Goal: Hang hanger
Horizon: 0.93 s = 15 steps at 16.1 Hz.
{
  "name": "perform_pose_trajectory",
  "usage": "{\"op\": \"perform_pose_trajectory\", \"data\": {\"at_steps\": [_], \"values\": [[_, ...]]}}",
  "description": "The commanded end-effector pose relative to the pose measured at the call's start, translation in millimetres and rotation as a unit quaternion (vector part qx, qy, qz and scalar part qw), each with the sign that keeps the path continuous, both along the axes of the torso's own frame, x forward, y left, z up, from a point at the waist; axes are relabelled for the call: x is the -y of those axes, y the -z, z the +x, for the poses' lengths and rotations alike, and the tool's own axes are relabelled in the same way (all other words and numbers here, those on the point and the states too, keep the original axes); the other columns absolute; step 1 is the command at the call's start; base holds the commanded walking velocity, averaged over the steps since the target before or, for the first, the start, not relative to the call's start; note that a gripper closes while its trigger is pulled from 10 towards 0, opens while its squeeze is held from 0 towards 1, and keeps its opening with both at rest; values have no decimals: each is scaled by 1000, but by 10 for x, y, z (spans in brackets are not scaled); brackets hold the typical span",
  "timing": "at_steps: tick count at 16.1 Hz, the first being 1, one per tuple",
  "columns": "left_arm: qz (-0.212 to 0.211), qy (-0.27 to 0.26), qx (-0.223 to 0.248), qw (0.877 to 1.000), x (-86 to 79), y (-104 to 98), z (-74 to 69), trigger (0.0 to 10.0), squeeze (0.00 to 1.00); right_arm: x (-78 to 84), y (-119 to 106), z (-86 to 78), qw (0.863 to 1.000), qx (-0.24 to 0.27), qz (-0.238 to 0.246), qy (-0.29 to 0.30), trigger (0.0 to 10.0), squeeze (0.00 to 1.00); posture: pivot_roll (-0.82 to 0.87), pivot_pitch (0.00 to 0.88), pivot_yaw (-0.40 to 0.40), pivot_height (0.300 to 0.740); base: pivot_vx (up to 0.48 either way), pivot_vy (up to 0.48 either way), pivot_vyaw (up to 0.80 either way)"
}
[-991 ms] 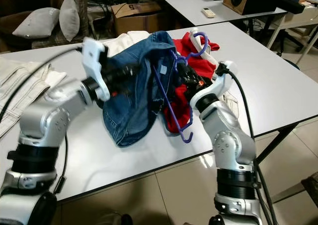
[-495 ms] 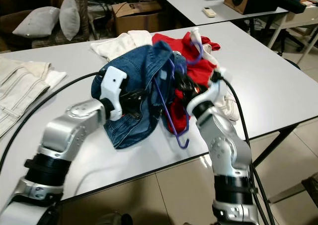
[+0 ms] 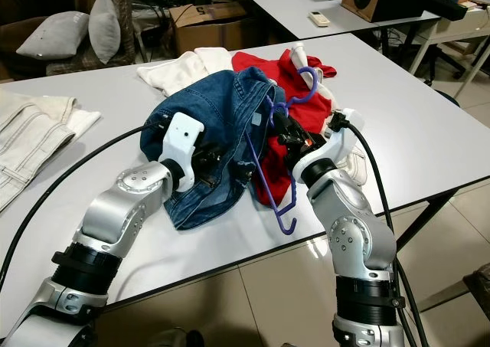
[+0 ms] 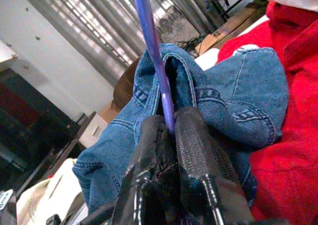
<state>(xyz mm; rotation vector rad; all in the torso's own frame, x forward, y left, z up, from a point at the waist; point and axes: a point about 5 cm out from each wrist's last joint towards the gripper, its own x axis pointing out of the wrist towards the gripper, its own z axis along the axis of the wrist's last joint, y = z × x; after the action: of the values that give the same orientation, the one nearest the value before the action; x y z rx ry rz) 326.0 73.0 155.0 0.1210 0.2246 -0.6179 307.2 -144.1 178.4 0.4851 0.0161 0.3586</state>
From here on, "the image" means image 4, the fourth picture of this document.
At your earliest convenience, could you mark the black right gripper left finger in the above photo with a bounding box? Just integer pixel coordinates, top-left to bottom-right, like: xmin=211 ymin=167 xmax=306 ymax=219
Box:
xmin=111 ymin=115 xmax=179 ymax=225

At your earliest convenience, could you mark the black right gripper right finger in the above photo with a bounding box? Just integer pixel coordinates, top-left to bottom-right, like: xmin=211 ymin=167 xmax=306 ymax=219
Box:
xmin=175 ymin=107 xmax=254 ymax=225

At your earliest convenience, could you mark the blue denim jacket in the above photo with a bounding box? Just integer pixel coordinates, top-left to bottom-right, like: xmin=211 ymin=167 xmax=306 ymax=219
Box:
xmin=72 ymin=43 xmax=290 ymax=215

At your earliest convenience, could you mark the purple plastic hanger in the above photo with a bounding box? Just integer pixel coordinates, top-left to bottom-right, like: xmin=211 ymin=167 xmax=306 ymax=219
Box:
xmin=130 ymin=0 xmax=176 ymax=134

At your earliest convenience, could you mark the white cardboard box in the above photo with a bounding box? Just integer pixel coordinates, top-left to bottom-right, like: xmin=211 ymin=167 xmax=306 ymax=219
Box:
xmin=77 ymin=113 xmax=109 ymax=149

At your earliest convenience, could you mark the white cotton garment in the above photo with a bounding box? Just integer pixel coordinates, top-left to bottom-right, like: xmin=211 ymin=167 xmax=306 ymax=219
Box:
xmin=195 ymin=47 xmax=221 ymax=72

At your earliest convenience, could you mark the red cotton garment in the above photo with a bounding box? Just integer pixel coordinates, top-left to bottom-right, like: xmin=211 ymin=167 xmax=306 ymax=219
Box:
xmin=216 ymin=0 xmax=318 ymax=225

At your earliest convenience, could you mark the open cardboard box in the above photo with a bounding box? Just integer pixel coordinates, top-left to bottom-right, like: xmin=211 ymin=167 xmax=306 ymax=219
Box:
xmin=195 ymin=3 xmax=268 ymax=54

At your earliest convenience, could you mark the black cabinet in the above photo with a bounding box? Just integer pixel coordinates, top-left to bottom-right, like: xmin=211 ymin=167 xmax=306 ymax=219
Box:
xmin=0 ymin=68 xmax=97 ymax=193

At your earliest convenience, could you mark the grey striped curtain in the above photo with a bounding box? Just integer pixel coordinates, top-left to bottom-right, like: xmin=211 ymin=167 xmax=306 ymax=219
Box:
xmin=14 ymin=0 xmax=207 ymax=69

